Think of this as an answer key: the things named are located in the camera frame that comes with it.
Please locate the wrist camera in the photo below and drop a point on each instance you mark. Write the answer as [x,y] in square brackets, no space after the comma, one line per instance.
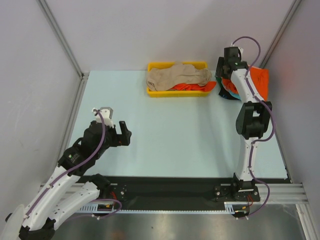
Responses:
[240,52]
[106,113]

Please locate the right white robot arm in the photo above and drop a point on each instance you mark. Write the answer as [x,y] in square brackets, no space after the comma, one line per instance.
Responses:
[251,124]

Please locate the right aluminium frame post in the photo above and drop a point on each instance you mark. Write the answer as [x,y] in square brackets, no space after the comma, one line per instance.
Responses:
[293,9]

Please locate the white slotted cable duct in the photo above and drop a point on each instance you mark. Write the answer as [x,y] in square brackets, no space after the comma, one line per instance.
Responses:
[192,206]

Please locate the orange t-shirt in tray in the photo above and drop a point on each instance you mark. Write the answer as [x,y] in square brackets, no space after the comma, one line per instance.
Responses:
[208,87]

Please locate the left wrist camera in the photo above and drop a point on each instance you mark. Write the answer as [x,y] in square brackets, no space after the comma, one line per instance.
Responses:
[106,113]

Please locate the yellow plastic tray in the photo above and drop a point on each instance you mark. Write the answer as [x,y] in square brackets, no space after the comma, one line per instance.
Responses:
[176,93]

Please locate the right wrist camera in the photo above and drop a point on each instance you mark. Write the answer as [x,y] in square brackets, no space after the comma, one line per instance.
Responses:
[240,52]

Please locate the light blue folded t-shirt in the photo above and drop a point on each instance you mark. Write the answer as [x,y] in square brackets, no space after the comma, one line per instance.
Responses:
[235,95]

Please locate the orange t-shirt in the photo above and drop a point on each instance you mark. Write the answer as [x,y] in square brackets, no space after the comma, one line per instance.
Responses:
[260,78]
[208,87]

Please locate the left aluminium frame post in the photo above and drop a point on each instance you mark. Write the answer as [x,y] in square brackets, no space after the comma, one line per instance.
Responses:
[82,77]

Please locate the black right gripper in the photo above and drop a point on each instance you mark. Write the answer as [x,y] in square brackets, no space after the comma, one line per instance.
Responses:
[219,70]

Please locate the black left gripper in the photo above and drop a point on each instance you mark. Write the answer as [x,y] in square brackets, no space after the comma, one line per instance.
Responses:
[121,139]

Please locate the beige t-shirt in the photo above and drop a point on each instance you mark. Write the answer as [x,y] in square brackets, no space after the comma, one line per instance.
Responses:
[164,79]

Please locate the black folded t-shirt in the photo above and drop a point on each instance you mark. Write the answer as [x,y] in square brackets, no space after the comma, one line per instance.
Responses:
[226,95]

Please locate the aluminium frame post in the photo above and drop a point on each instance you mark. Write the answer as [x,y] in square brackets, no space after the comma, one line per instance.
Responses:
[82,77]
[293,9]

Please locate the green folded t-shirt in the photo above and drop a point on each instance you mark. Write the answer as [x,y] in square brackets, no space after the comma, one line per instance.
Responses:
[219,81]

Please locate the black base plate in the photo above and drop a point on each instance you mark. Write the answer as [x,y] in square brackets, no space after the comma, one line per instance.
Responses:
[131,190]

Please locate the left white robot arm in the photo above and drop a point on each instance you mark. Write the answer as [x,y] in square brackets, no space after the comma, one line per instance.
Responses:
[40,219]

